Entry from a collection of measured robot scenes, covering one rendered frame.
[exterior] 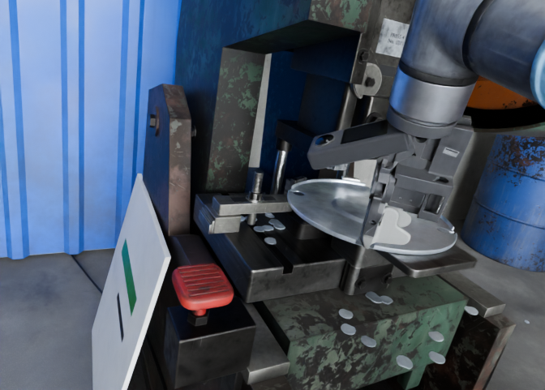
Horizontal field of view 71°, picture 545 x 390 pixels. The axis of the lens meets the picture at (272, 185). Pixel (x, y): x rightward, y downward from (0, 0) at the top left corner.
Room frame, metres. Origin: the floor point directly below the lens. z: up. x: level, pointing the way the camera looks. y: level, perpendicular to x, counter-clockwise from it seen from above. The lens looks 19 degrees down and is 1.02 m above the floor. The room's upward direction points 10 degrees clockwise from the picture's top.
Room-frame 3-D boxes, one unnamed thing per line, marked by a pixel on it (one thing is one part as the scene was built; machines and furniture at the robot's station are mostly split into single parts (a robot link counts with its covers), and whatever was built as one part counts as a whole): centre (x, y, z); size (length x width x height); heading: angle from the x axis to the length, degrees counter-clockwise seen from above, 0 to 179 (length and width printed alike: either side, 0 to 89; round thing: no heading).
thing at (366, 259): (0.58, -0.20, 0.72); 0.25 x 0.14 x 0.14; 30
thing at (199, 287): (0.37, 0.06, 0.72); 0.07 x 0.06 x 0.08; 30
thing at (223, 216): (0.65, 0.04, 0.76); 0.17 x 0.06 x 0.10; 120
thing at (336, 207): (0.63, -0.17, 0.78); 0.29 x 0.29 x 0.01
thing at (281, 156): (0.75, -0.01, 0.81); 0.02 x 0.02 x 0.14
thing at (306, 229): (0.74, -0.11, 0.72); 0.20 x 0.16 x 0.03; 120
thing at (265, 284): (0.74, -0.11, 0.68); 0.45 x 0.30 x 0.06; 120
